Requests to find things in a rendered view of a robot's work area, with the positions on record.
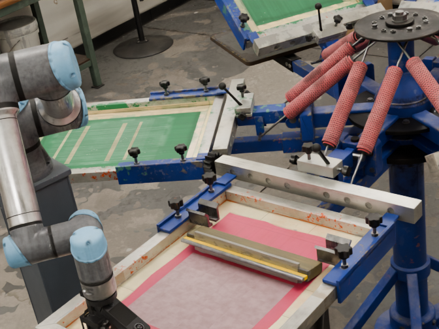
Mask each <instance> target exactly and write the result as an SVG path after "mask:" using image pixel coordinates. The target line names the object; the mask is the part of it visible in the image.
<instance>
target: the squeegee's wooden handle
mask: <svg viewBox="0 0 439 329"><path fill-rule="evenodd" d="M195 231H199V232H204V233H206V234H209V235H212V236H216V237H219V238H222V239H224V240H229V241H231V242H235V243H239V244H241V245H245V246H248V247H251V248H254V249H258V250H260V251H264V252H266V253H270V254H273V255H276V256H279V257H283V258H285V259H289V260H293V261H295V262H299V263H300V268H298V273H301V274H304V275H307V276H308V279H306V280H305V282H308V281H309V280H311V279H313V278H314V277H315V276H317V275H318V274H320V273H321V272H322V262H320V261H317V260H313V259H310V258H307V257H303V256H300V255H296V254H294V253H290V252H287V251H284V250H281V249H277V248H275V247H271V246H268V245H264V244H261V243H258V242H254V241H251V240H247V239H245V238H241V237H238V236H235V235H232V234H228V233H226V232H222V231H219V230H215V229H213V228H209V227H205V226H201V227H199V228H196V229H195V230H192V231H191V232H188V233H187V237H189V238H193V239H195V237H194V232H195Z"/></svg>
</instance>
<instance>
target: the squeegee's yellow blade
mask: <svg viewBox="0 0 439 329"><path fill-rule="evenodd" d="M185 239H187V240H191V241H193V242H197V243H200V244H203V245H207V246H209V247H213V248H215V249H219V250H221V251H225V252H227V253H231V254H234V255H237V256H240V257H243V258H245V259H249V260H252V261H256V262H259V263H261V264H265V265H267V266H271V267H273V268H277V269H280V270H283V271H286V272H289V273H292V274H295V275H299V276H301V277H304V280H306V279H308V276H307V275H304V274H301V273H298V272H294V271H292V270H288V269H286V268H282V267H280V266H276V265H273V264H270V263H267V262H264V261H262V260H257V259H255V258H251V257H248V256H246V255H242V254H240V253H235V252H233V251H230V250H227V249H224V248H221V247H217V246H215V245H211V244H209V243H205V242H201V241H199V240H195V239H193V238H189V237H185Z"/></svg>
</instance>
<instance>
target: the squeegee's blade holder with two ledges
mask: <svg viewBox="0 0 439 329"><path fill-rule="evenodd" d="M194 237H195V240H199V241H201V242H205V243H209V244H211V245H215V246H217V247H221V248H224V249H227V250H230V251H233V252H235V253H240V254H242V255H246V256H248V257H251V258H254V259H257V260H262V261H264V262H267V263H270V264H273V265H276V266H280V267H282V268H286V269H288V270H292V271H294V272H298V268H300V263H299V262H295V261H293V260H289V259H286V258H283V257H279V256H276V255H273V254H270V253H266V252H264V251H260V250H258V249H254V248H251V247H248V246H245V245H241V244H239V243H235V242H231V241H229V240H224V239H222V238H219V237H216V236H212V235H209V234H206V233H204V232H199V231H195V232H194ZM195 250H198V251H201V252H203V253H207V254H209V255H213V256H215V257H219V258H221V259H225V260H228V261H231V262H234V263H237V264H240V265H243V266H246V267H249V268H252V269H254V270H258V271H260V272H264V273H266V274H270V275H273V276H276V277H279V278H282V279H286V280H288V281H292V282H294V283H299V281H298V280H296V279H292V278H290V277H286V276H284V275H280V274H277V273H274V272H271V271H268V270H265V269H262V268H259V267H256V266H252V265H250V264H246V263H244V262H241V261H238V260H235V259H232V258H229V257H225V256H223V255H219V254H217V253H213V252H210V251H207V250H204V249H201V248H198V247H195Z"/></svg>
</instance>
